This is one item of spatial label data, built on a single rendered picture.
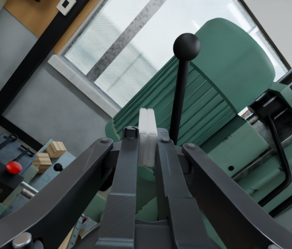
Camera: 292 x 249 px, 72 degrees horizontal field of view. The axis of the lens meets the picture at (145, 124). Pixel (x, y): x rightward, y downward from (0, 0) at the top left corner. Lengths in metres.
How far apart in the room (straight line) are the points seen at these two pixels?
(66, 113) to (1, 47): 0.70
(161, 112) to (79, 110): 1.56
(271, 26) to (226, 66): 1.66
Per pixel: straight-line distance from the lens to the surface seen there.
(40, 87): 1.95
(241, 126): 0.41
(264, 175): 0.45
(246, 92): 0.38
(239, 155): 0.44
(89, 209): 0.54
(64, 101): 1.90
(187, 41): 0.26
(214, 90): 0.36
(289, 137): 0.47
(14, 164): 0.50
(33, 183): 0.67
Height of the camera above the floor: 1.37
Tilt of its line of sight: 14 degrees down
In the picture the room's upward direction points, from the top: 46 degrees clockwise
